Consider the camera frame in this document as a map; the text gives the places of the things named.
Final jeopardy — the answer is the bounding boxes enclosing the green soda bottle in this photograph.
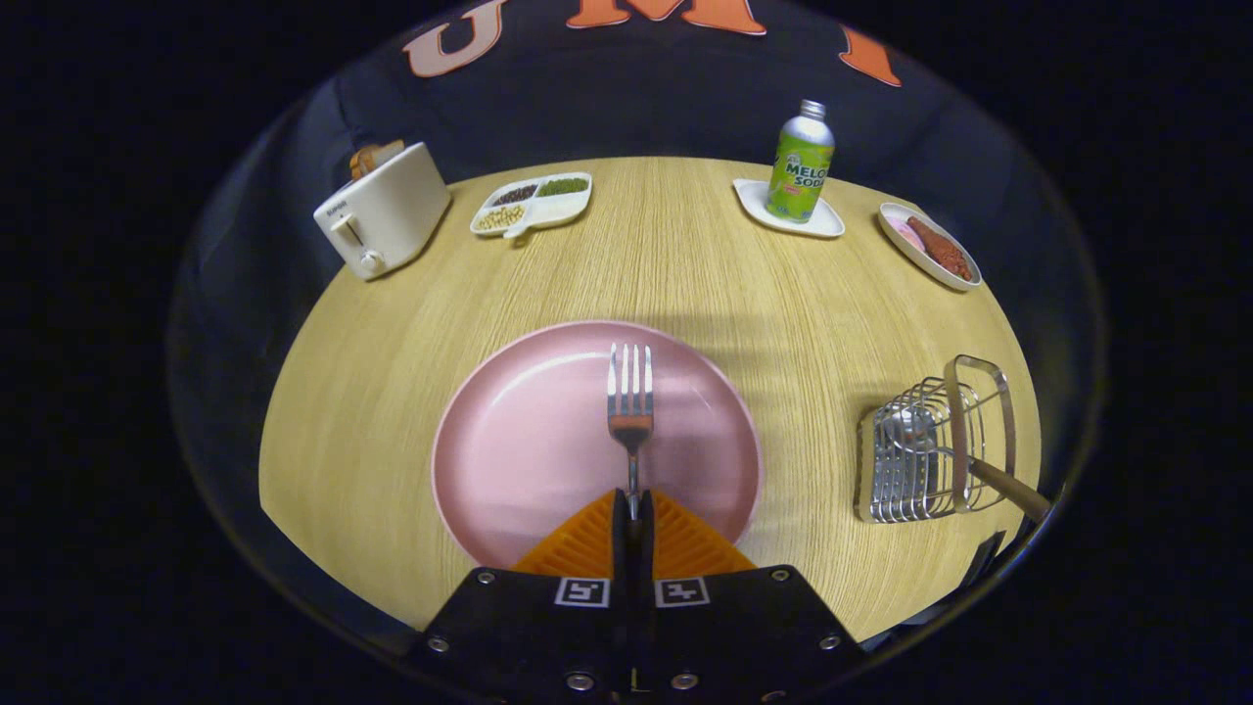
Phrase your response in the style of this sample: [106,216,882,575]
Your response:
[766,99,837,225]

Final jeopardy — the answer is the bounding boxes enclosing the white square coaster tray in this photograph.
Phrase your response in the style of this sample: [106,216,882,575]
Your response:
[733,178,846,240]

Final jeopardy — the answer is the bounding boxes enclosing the pink round plate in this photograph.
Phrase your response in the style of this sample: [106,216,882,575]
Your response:
[432,320,766,572]

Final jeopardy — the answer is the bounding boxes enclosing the metal fork wooden handle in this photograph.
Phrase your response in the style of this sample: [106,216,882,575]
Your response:
[606,343,656,522]

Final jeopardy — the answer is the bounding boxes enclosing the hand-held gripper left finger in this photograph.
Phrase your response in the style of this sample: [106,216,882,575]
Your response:
[419,490,632,705]

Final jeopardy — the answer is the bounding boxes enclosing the white oval food plate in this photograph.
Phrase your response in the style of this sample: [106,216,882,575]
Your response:
[877,202,984,293]

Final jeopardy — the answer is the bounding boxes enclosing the white divided bean dish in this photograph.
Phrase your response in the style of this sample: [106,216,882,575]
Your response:
[470,172,594,242]

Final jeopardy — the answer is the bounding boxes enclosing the brown meat slice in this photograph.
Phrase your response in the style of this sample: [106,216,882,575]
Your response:
[905,215,974,283]

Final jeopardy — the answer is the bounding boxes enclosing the toast bread slices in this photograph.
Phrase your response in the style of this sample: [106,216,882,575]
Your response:
[349,139,406,180]

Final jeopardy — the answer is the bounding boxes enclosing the white toaster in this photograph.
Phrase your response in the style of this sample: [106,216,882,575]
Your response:
[313,142,453,283]

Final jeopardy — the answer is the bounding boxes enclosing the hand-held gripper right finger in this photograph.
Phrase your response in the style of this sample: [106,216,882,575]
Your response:
[634,490,865,705]

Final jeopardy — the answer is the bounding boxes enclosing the metal perforated basket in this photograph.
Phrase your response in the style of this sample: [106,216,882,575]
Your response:
[855,354,1019,526]

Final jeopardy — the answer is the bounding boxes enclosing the metal spoon wooden handle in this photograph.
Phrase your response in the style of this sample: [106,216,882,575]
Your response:
[876,406,1054,523]

